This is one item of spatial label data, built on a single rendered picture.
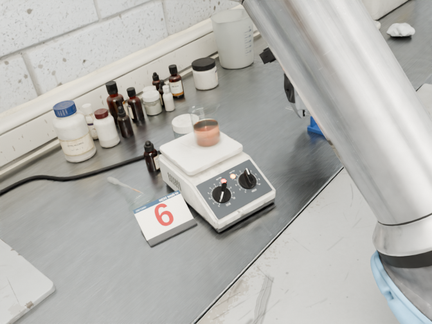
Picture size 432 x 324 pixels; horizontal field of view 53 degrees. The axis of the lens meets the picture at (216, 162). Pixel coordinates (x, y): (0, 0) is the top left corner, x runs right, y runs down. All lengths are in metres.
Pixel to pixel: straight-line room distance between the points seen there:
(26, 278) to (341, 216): 0.52
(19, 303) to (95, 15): 0.74
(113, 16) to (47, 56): 0.22
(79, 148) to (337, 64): 0.75
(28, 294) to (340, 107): 0.55
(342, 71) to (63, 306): 0.53
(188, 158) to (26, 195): 0.38
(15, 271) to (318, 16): 0.62
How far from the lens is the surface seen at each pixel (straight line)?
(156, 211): 0.77
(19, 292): 0.77
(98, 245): 0.79
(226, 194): 0.75
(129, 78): 1.24
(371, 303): 0.65
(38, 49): 1.14
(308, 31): 0.37
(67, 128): 1.00
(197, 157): 0.78
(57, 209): 0.92
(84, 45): 1.20
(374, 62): 0.38
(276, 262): 0.69
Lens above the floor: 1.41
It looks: 33 degrees down
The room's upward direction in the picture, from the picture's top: 9 degrees counter-clockwise
